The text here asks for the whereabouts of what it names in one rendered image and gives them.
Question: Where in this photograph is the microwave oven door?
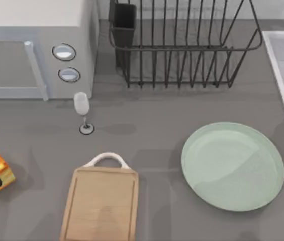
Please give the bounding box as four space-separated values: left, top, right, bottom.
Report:
0 40 49 101

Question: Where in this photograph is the pale microwave oven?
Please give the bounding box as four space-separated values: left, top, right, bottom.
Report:
0 0 100 101

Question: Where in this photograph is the black wire dish rack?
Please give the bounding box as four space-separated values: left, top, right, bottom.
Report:
108 0 263 89

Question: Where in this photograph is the pale green plate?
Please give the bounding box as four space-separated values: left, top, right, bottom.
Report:
180 121 284 212

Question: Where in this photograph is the round microwave knob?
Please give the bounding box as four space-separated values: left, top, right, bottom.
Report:
57 67 81 83
52 43 77 61

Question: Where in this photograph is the pale microwave door handle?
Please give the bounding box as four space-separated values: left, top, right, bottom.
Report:
24 41 49 102

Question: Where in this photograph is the clear wine glass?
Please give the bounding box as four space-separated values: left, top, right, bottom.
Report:
73 92 95 135

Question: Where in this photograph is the black cutlery holder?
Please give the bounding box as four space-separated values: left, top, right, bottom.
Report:
108 2 137 68

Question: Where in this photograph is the wooden cutting board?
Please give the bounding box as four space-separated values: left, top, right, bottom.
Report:
59 151 140 241

